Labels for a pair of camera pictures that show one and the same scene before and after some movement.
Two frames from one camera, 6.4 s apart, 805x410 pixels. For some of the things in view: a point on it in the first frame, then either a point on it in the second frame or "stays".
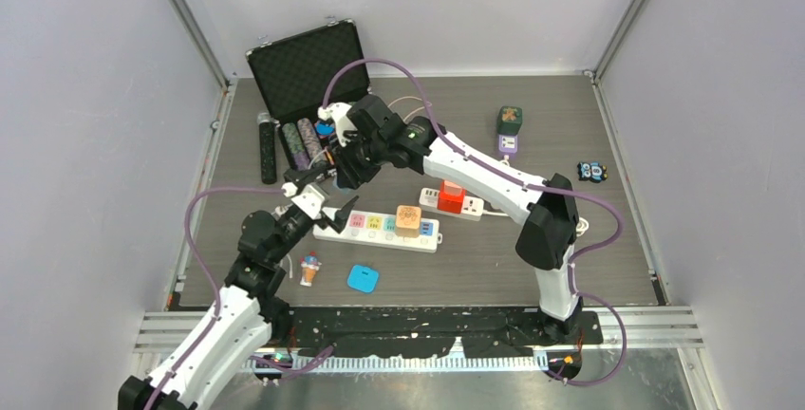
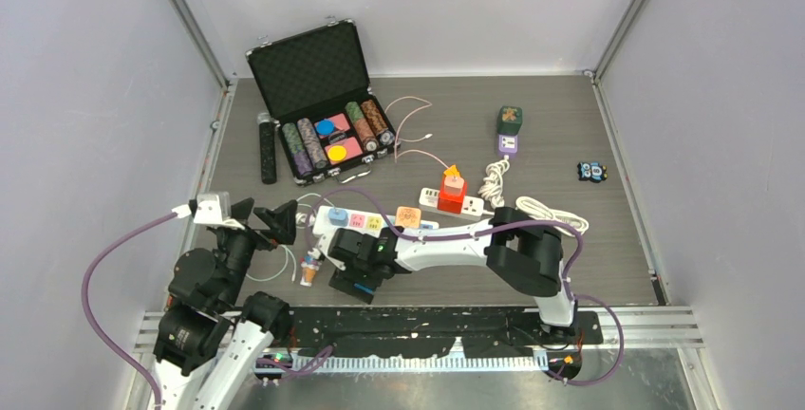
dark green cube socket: (510, 120) stays
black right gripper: (349, 174) -> (345, 281)
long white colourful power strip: (377, 229) stays
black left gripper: (340, 217) -> (281, 223)
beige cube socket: (407, 222) stays
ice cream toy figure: (309, 265) stays
